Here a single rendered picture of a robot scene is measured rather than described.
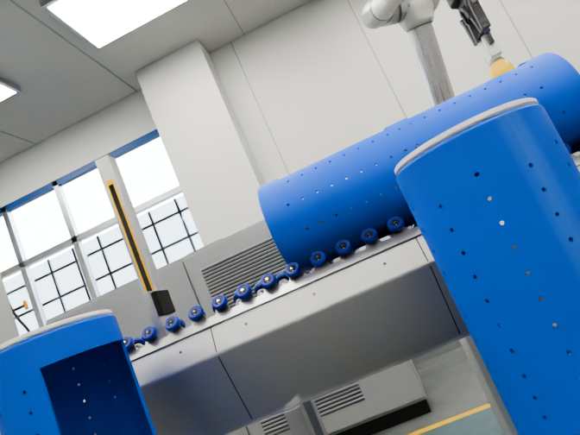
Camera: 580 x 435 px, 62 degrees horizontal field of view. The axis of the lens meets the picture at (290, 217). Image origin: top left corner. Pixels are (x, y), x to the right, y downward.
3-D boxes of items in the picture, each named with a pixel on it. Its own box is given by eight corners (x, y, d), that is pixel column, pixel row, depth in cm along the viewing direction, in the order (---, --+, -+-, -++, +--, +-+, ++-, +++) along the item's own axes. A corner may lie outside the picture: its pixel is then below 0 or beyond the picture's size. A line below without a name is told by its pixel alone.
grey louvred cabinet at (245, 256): (152, 497, 352) (89, 313, 377) (425, 390, 325) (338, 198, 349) (111, 538, 299) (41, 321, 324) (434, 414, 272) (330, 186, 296)
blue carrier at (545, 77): (303, 274, 154) (268, 193, 158) (567, 157, 144) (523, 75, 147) (288, 278, 126) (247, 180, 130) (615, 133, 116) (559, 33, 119)
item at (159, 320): (174, 338, 149) (157, 292, 152) (185, 333, 149) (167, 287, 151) (160, 343, 140) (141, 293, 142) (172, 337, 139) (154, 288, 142)
